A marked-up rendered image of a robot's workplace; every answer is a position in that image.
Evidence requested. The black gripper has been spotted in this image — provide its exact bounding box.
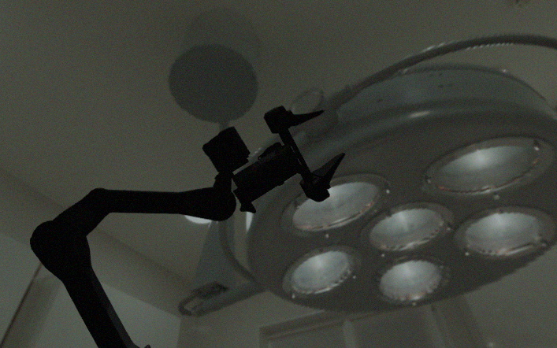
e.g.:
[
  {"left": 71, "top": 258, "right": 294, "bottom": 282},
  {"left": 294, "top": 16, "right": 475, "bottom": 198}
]
[{"left": 256, "top": 106, "right": 345, "bottom": 202}]

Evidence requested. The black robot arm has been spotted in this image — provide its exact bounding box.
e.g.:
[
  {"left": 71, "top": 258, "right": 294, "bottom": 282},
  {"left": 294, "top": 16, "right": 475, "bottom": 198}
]
[{"left": 30, "top": 126, "right": 273, "bottom": 348}]

